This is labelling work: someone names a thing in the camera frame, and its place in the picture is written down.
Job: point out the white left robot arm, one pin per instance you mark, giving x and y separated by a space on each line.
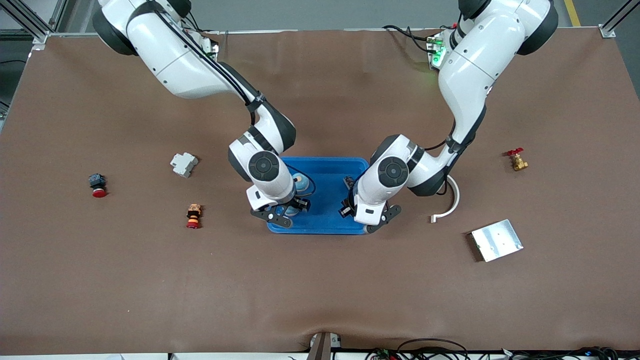
475 75

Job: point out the white circuit breaker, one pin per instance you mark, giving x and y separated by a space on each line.
184 165

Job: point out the red orange stacked push button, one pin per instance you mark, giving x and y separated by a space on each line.
194 215

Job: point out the white semicircular bracket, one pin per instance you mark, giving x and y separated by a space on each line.
456 200

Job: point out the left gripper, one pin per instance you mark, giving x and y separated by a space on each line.
346 206

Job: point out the brown table mat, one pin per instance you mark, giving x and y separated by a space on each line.
320 290

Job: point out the aluminium plate with holes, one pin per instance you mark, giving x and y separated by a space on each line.
497 241

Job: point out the grey metal table clamp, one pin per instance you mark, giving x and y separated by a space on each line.
322 347

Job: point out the black red mushroom push button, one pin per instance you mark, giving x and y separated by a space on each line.
97 181

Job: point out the dark capacitor with white print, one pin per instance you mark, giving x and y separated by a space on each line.
348 181

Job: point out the blue plastic tray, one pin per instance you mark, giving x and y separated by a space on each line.
325 172

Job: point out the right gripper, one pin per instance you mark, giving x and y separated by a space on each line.
299 204

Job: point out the blue bell with cream button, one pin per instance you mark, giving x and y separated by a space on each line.
291 210
300 182

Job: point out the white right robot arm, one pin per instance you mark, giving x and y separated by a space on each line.
175 65

